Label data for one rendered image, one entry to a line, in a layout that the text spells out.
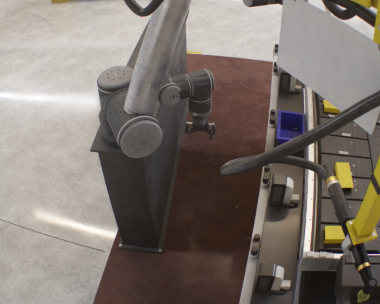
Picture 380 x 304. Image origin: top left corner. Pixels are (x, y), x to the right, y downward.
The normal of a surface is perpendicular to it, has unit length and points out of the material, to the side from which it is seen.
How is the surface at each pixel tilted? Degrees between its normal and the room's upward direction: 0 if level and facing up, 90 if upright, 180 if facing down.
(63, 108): 0
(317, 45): 90
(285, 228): 0
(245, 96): 0
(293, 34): 90
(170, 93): 90
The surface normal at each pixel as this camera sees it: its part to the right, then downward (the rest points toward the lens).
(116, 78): -0.01, -0.77
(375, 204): 0.12, 0.64
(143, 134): 0.42, 0.58
